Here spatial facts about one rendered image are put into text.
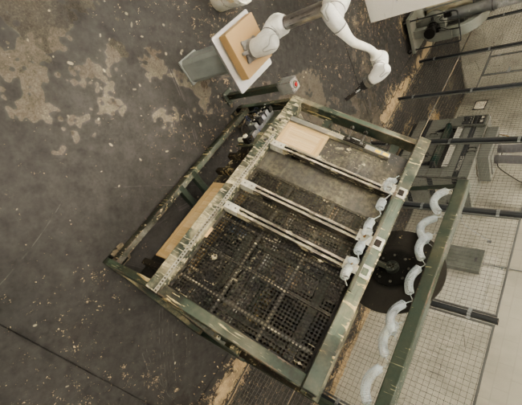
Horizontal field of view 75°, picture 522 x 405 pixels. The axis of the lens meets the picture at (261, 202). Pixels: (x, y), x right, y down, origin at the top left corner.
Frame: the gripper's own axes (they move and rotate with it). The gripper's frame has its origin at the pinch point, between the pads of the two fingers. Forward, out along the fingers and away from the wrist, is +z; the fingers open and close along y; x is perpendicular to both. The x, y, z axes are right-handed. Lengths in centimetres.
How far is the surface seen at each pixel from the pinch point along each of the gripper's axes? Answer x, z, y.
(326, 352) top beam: -100, 2, -170
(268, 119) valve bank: 32, 64, -24
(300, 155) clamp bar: -10, 37, -48
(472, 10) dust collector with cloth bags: -55, 59, 546
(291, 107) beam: 26, 53, -2
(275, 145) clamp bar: 10, 50, -50
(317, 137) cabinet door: -9.6, 37.7, -17.5
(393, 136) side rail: -52, 0, 16
